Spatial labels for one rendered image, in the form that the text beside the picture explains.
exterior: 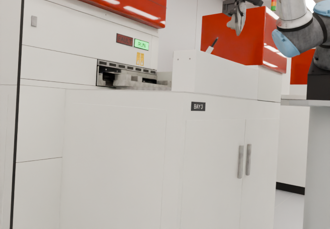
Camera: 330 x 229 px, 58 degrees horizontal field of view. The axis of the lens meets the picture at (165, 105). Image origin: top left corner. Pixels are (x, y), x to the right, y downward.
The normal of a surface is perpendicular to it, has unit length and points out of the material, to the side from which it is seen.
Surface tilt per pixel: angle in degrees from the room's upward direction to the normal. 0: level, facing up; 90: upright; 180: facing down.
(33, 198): 90
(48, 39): 90
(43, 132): 90
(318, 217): 90
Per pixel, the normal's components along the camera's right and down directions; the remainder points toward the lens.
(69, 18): 0.79, 0.05
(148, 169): -0.62, -0.03
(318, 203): -0.77, -0.04
